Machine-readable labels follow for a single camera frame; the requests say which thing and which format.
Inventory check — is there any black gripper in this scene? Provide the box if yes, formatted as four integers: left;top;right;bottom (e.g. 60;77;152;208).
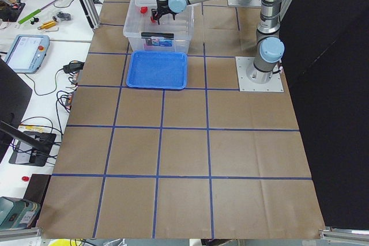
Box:
151;0;176;24

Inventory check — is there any red block in box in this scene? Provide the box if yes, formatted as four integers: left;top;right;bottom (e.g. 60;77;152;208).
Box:
140;6;148;14

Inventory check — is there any clear plastic storage box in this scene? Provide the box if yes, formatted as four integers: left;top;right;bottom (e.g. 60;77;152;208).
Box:
123;0;194;53

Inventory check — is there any black electronics box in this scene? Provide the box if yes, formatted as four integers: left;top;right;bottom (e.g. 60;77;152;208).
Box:
9;131;57;167

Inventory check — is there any blue plastic tray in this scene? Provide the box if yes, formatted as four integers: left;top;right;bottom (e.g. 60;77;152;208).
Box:
126;51;187;90

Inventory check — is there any brass cylinder tool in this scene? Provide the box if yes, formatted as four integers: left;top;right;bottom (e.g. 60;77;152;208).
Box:
37;20;58;30

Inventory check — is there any blue teach pendant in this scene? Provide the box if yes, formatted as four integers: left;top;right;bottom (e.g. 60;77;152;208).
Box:
5;35;50;74

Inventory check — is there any black monitor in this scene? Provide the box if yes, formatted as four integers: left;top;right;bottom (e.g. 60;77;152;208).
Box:
1;59;32;161

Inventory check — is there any red cap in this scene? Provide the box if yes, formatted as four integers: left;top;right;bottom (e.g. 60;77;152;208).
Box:
21;176;30;182

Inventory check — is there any green device case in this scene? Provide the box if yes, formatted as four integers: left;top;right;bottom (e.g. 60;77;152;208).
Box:
1;196;40;231

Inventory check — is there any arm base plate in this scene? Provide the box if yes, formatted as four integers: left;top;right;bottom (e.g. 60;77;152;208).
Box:
227;0;261;8
235;56;284;93

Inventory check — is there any green handled reacher grabber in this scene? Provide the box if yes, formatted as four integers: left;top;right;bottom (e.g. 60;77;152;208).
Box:
17;0;58;25

